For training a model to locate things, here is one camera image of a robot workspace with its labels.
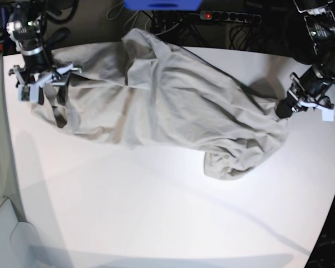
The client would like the beige t-shirt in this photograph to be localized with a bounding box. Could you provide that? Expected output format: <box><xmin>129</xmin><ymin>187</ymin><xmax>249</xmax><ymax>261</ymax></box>
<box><xmin>31</xmin><ymin>29</ymin><xmax>288</xmax><ymax>180</ymax></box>

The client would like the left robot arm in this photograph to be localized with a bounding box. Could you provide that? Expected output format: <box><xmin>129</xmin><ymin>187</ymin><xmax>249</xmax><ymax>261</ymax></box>
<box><xmin>276</xmin><ymin>1</ymin><xmax>335</xmax><ymax>122</ymax></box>

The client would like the blue box top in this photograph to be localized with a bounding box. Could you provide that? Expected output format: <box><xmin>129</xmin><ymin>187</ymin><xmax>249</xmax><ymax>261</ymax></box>
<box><xmin>123</xmin><ymin>0</ymin><xmax>202</xmax><ymax>11</ymax></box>

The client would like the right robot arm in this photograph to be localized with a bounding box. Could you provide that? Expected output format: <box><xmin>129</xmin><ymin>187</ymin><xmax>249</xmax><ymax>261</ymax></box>
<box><xmin>6</xmin><ymin>1</ymin><xmax>82</xmax><ymax>106</ymax></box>

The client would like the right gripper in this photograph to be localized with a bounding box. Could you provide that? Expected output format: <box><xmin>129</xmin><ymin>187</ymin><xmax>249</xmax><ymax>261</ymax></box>
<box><xmin>8</xmin><ymin>63</ymin><xmax>82</xmax><ymax>106</ymax></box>

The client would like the black power strip red switch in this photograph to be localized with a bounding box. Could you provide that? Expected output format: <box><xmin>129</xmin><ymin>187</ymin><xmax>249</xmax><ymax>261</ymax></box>
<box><xmin>199</xmin><ymin>11</ymin><xmax>262</xmax><ymax>24</ymax></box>

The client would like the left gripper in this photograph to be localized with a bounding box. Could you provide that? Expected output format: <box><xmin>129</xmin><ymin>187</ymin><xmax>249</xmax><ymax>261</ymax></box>
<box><xmin>275</xmin><ymin>72</ymin><xmax>335</xmax><ymax>122</ymax></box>

